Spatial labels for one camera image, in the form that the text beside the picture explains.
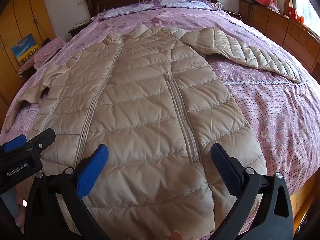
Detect yellow wooden wardrobe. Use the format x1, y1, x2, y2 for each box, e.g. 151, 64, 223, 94
0, 0, 57, 120

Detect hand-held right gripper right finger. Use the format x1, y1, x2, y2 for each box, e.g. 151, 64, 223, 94
210, 143, 294, 240

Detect beige quilted down coat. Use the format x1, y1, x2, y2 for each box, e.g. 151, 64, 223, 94
4, 26, 307, 240

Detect small table with pink cloth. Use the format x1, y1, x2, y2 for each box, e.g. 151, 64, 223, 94
17, 37, 67, 79

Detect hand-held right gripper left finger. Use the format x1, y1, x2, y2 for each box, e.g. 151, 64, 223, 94
24, 144, 110, 240

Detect blue and yellow painting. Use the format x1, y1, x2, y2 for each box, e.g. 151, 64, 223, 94
11, 34, 40, 67

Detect brown wooden dresser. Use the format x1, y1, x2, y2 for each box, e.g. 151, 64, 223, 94
239, 0, 320, 74

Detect dark wooden nightstand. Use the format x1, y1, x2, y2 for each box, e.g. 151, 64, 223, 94
68, 19, 92, 39

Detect purple ruffled pillow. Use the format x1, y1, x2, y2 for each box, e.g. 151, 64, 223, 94
154, 0, 215, 12
102, 4, 157, 19

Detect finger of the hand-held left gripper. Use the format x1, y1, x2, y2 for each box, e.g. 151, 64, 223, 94
0, 134, 27, 153
26, 128, 56, 156

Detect pink floral bedspread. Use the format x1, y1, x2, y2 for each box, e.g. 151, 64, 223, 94
0, 4, 320, 230

